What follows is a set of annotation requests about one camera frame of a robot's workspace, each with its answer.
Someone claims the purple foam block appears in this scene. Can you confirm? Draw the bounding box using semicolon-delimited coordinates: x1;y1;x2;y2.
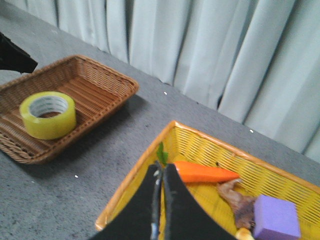
253;195;301;240

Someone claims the yellow woven basket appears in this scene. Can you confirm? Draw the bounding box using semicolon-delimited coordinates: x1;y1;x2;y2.
95;120;320;240

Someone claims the white curtain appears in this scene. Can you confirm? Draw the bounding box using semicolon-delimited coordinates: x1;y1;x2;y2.
11;0;320;161

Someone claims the orange toy carrot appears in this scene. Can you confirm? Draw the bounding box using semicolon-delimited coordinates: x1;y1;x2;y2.
173;161;240;183

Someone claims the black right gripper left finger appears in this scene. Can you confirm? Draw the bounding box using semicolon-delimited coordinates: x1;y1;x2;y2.
91;163;163;240

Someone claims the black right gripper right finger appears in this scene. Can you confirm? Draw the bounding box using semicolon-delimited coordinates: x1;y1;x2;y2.
163;164;235;240

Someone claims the yellow tape roll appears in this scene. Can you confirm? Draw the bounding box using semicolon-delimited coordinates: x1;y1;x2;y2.
19;91;77;140

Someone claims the beige bread piece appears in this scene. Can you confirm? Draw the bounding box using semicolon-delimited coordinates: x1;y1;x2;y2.
235;227;255;240

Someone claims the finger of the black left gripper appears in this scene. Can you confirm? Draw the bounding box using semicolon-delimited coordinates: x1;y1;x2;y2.
0;32;38;74

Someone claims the brown dried leaf object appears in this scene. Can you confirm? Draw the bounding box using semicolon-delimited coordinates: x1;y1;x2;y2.
216;178;257;230

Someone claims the brown wicker basket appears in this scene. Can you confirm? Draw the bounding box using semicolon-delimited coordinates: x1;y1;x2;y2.
0;55;139;164

